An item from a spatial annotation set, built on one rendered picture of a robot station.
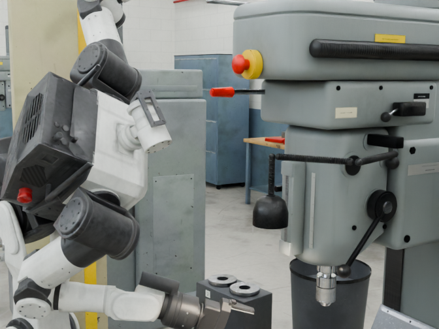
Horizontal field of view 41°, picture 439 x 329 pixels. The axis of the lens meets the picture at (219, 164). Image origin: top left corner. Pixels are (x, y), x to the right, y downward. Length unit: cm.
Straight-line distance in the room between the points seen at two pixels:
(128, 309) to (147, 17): 980
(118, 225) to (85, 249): 8
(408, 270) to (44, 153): 106
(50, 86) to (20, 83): 147
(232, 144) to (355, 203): 748
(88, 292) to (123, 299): 9
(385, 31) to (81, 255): 78
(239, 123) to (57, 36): 617
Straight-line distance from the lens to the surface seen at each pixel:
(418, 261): 174
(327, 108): 120
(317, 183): 128
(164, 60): 1115
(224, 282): 183
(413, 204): 142
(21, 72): 280
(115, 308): 142
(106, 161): 130
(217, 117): 859
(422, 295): 175
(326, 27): 117
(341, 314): 341
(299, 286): 341
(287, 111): 129
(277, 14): 118
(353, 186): 130
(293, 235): 132
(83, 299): 145
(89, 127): 132
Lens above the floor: 174
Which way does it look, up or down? 9 degrees down
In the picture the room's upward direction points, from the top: 1 degrees clockwise
